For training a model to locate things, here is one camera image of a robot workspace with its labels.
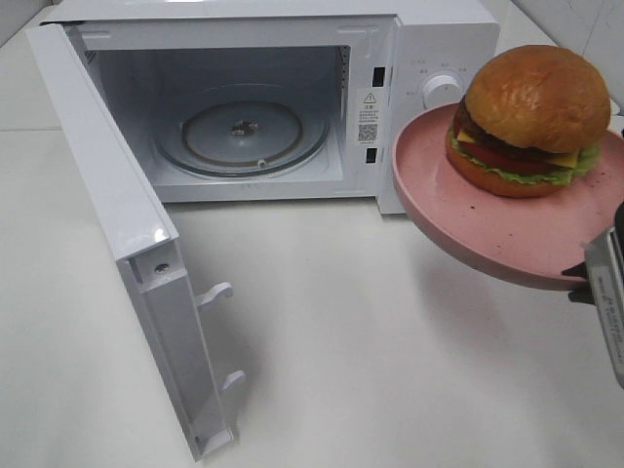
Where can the burger with lettuce and tomato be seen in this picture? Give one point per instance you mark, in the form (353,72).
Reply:
(530,122)

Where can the white upper microwave knob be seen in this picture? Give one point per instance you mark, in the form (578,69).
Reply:
(442,88)

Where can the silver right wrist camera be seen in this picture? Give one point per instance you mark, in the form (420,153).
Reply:
(604,264)

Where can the glass microwave turntable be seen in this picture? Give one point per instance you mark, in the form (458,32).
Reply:
(245,137)

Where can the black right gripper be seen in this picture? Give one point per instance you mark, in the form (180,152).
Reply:
(578,274)

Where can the white microwave oven body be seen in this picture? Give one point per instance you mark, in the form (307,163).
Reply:
(362,63)

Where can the pink plate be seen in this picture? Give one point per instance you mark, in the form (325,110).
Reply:
(528,242)

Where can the white microwave door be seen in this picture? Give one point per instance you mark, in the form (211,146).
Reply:
(143,241)

